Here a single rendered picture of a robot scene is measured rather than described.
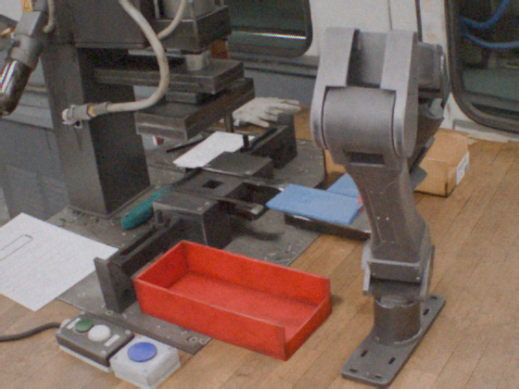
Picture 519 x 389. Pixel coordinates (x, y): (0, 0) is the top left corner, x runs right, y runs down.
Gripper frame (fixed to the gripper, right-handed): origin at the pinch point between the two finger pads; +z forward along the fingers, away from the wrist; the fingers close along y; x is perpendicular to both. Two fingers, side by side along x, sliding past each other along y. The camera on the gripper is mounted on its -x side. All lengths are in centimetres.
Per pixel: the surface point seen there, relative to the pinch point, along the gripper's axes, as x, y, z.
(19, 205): -74, 130, 165
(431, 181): -24.6, -4.5, 5.1
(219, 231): 4.5, 16.1, 17.9
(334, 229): -6.4, 2.8, 12.2
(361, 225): -7.7, -0.5, 9.2
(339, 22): -64, 36, 10
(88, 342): 36.0, 15.2, 19.3
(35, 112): -69, 127, 109
